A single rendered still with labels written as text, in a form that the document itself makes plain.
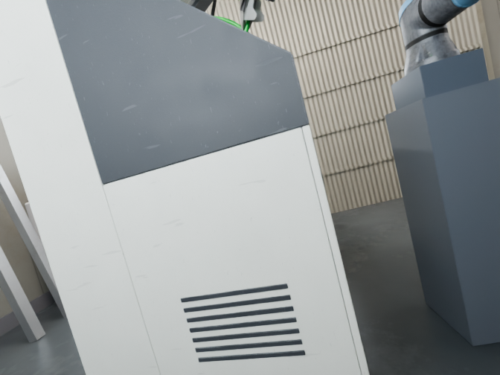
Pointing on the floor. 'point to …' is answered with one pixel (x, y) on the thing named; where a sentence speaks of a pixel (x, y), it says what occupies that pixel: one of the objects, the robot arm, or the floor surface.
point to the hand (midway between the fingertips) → (244, 25)
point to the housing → (68, 195)
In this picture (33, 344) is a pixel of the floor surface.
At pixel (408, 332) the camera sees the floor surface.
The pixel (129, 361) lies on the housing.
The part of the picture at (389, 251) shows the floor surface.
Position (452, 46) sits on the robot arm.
